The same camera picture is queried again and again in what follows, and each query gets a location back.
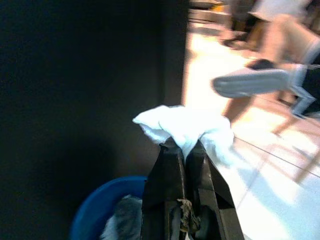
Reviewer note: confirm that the blue plastic bin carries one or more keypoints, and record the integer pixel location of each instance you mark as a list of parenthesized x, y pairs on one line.
[(100, 197)]

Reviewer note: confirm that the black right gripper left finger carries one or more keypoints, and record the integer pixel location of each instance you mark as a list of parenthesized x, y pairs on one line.
[(165, 180)]

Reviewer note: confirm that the white cloth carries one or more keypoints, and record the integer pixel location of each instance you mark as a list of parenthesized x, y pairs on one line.
[(175, 125)]

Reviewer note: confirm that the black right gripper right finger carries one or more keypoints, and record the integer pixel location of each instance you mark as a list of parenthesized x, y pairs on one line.
[(210, 200)]

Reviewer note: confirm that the grey slipper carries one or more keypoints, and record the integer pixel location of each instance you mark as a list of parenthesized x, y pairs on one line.
[(250, 82)]

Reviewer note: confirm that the grey cloth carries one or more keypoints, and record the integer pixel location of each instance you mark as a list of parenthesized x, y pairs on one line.
[(122, 220)]

